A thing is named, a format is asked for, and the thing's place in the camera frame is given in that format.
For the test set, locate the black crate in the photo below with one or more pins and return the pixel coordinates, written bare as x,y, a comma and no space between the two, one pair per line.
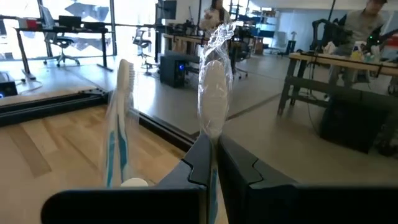
357,124

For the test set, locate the black office chair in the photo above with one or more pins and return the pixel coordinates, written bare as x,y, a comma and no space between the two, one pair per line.
62,42
143,43

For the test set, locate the wooden table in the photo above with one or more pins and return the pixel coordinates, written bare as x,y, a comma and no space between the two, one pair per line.
183,39

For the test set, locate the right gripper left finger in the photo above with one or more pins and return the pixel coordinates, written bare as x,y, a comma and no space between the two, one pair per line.
124,208

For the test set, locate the blue toothbrush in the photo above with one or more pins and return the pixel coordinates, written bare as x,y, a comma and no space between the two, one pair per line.
124,81
214,93

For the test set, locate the spray bottle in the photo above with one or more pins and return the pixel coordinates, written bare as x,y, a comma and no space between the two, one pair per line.
357,51

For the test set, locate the black computer tower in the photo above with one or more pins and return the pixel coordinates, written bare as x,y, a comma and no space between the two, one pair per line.
171,71

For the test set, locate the blue mouthwash bottle white cap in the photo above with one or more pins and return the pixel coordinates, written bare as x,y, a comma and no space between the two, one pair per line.
134,182

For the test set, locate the wooden workbench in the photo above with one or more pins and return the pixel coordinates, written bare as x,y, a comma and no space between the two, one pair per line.
342,62

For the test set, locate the black background robot arm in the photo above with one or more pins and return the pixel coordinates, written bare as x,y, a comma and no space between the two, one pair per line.
326,31

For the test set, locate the small black device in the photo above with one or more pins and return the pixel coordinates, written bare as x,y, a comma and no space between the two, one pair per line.
7,85

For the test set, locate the black desk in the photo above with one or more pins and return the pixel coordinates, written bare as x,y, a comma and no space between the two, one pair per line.
62,30

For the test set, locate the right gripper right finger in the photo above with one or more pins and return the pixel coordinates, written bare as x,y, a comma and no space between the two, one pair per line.
311,208

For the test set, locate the person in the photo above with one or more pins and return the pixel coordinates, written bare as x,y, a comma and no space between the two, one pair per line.
360,25
214,15

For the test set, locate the black monitor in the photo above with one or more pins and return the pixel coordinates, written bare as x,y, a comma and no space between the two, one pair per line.
166,9

